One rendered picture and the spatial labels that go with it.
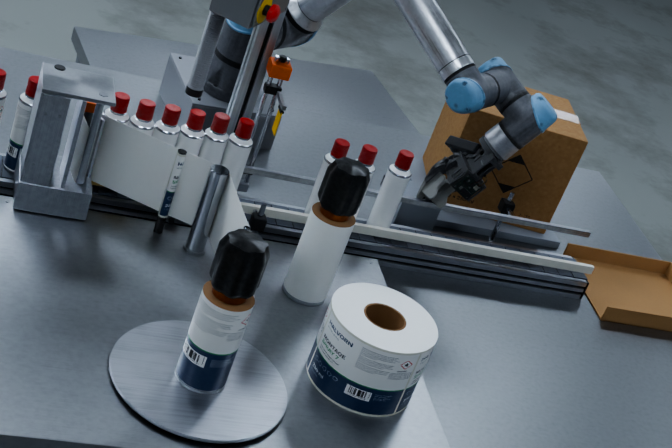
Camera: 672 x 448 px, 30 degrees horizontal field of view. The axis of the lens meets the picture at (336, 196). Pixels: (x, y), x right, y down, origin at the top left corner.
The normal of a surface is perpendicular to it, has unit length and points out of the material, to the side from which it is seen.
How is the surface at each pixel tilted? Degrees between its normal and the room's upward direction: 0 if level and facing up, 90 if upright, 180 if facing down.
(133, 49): 0
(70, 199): 90
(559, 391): 0
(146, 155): 90
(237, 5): 90
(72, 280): 0
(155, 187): 90
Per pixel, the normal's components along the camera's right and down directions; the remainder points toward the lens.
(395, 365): 0.27, 0.54
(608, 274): 0.32, -0.83
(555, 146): 0.04, 0.49
